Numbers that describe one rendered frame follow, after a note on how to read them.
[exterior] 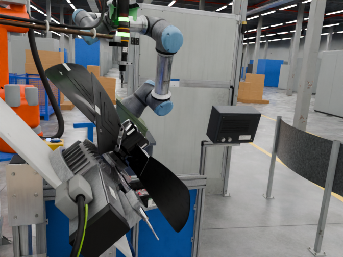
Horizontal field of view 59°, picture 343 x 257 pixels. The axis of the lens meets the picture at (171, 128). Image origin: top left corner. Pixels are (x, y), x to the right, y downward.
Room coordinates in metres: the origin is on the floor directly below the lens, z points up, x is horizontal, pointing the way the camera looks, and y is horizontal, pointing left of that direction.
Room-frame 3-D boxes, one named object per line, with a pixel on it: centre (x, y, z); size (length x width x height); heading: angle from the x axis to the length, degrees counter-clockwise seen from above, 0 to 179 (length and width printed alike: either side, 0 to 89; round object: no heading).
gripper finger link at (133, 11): (1.15, 0.16, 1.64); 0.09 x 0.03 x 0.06; 41
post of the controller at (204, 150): (1.64, -0.19, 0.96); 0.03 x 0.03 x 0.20; 19
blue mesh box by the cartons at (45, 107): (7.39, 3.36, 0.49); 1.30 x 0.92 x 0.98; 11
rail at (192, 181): (1.50, 0.22, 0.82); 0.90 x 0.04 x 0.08; 109
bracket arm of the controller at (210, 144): (1.67, -0.29, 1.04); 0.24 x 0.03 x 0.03; 109
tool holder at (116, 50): (1.12, 0.20, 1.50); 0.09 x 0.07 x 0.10; 144
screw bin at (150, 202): (1.37, 0.10, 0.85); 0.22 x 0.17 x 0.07; 124
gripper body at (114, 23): (1.23, 0.23, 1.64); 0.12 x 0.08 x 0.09; 19
